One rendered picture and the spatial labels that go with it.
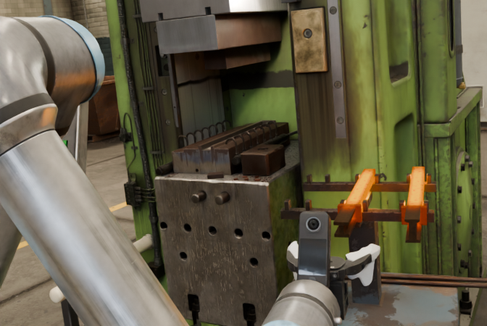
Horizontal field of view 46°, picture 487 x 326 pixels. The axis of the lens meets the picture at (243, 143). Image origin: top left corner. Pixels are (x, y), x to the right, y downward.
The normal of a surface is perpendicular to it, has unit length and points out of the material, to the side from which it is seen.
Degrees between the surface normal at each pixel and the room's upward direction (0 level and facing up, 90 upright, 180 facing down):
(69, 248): 80
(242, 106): 90
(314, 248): 61
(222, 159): 90
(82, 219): 65
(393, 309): 0
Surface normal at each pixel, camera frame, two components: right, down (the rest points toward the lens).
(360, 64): -0.47, 0.21
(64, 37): 0.77, -0.55
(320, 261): -0.29, -0.30
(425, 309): -0.10, -0.98
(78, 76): 0.94, 0.26
